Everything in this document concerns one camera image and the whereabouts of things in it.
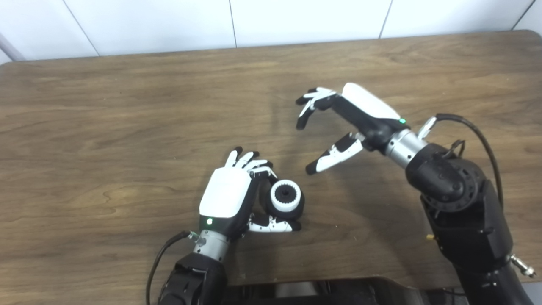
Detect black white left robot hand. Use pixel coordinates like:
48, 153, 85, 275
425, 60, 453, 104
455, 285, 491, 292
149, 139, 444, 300
199, 147, 302, 240

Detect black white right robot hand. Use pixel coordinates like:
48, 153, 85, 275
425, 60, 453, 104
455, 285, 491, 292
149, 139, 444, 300
296, 83, 409, 175

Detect white ring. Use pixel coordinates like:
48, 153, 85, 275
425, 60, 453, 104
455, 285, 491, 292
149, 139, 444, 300
270, 180, 302, 213

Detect round black part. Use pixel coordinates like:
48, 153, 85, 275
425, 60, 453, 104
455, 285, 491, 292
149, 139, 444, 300
265, 180, 305, 221

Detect black robot torso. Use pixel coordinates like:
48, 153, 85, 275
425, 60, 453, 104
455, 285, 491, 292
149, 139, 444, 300
220, 277, 466, 305

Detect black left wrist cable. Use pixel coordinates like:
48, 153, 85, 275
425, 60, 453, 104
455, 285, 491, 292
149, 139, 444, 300
146, 230, 205, 305

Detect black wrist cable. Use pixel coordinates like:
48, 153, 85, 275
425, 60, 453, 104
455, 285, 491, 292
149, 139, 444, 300
417, 113, 536, 278
146, 230, 205, 305

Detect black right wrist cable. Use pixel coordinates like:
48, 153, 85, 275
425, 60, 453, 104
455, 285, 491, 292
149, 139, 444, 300
417, 113, 536, 278

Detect gray wall corner trim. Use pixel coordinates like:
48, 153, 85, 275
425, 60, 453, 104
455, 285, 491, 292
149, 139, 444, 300
0, 32, 27, 62

